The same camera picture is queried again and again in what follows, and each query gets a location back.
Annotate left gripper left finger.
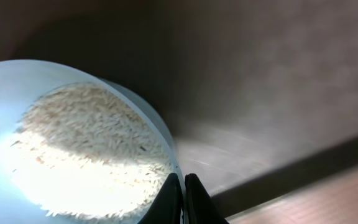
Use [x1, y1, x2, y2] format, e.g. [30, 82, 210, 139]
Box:
[139, 173, 183, 224]

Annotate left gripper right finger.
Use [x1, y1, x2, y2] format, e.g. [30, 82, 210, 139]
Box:
[185, 174, 229, 224]

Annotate light blue rice bowl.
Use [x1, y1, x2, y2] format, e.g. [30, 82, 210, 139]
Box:
[0, 60, 185, 224]

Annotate white rice grains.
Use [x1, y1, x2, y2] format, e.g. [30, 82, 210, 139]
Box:
[10, 83, 175, 223]

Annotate brown serving tray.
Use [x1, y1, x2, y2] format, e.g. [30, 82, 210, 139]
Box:
[0, 1, 358, 217]

